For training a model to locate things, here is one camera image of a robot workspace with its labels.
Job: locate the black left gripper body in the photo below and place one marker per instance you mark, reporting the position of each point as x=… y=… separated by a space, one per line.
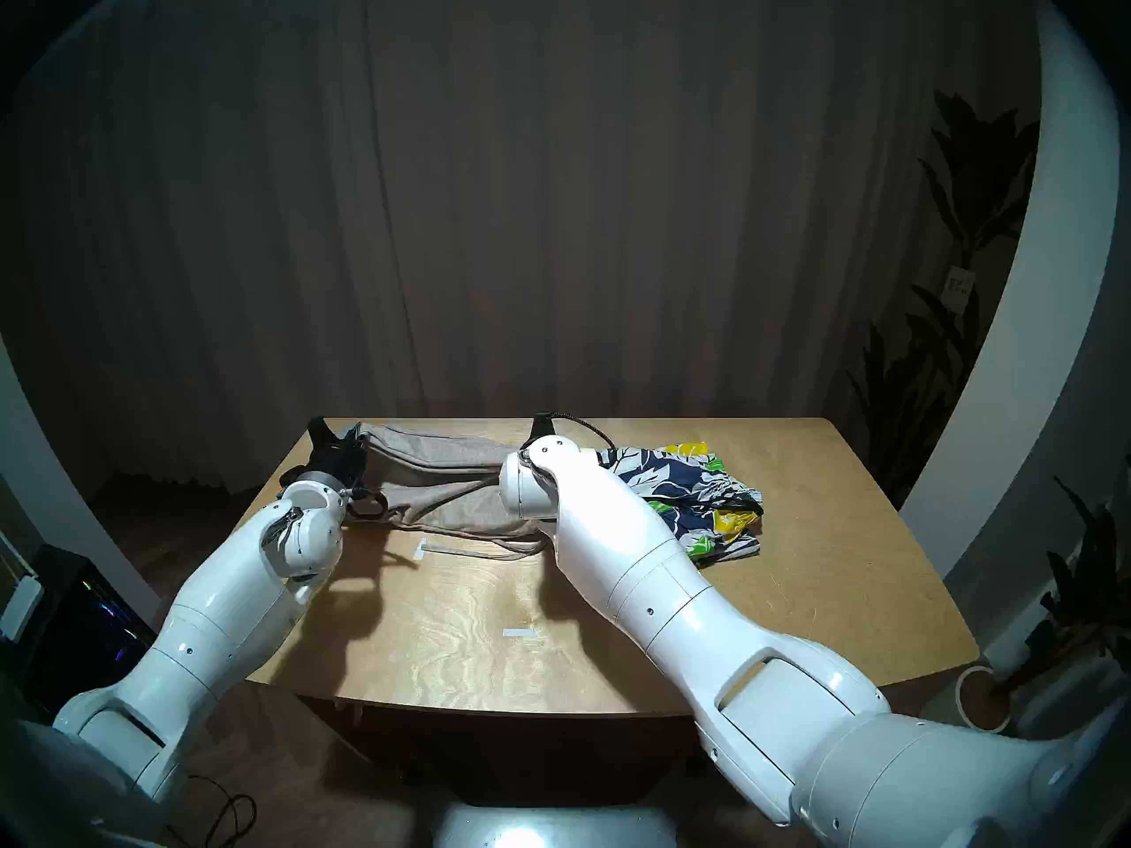
x=340 y=453

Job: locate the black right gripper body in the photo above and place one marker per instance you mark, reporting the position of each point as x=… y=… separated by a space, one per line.
x=543 y=427

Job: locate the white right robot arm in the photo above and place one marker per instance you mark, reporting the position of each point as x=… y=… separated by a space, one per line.
x=707 y=643

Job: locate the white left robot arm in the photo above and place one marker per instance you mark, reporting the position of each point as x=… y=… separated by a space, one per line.
x=221 y=608

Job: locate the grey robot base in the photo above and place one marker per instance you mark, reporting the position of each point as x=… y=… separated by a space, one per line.
x=548 y=824

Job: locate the long beige curtain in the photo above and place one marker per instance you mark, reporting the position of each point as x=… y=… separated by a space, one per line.
x=530 y=193

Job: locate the black computer tower with lights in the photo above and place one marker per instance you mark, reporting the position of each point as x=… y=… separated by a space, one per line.
x=79 y=634

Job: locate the light wooden table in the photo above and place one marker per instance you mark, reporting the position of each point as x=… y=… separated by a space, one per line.
x=839 y=590

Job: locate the white box device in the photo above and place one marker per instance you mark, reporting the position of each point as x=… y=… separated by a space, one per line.
x=19 y=609

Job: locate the white paper plant tag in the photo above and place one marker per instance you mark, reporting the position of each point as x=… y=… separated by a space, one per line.
x=959 y=283

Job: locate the tall dark leafy plant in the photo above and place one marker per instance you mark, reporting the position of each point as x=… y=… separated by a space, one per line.
x=972 y=175

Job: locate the white round plant pot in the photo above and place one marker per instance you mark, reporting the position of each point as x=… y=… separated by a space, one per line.
x=972 y=705

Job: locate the dark plant in white pot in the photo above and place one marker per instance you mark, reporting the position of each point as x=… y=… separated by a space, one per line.
x=1082 y=590

